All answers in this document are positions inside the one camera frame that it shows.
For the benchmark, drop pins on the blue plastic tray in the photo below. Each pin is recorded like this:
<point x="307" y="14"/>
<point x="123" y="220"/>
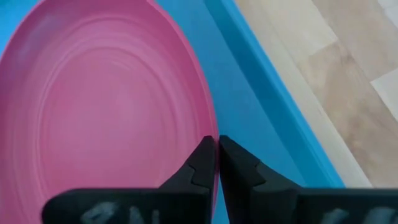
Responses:
<point x="236" y="102"/>

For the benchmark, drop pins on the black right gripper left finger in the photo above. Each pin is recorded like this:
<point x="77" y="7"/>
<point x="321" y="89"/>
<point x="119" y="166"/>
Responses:
<point x="189" y="199"/>

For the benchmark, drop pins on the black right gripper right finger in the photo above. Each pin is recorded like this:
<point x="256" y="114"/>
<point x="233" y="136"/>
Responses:
<point x="248" y="193"/>

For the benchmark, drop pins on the pink plastic plate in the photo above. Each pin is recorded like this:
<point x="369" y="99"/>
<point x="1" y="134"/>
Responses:
<point x="102" y="102"/>

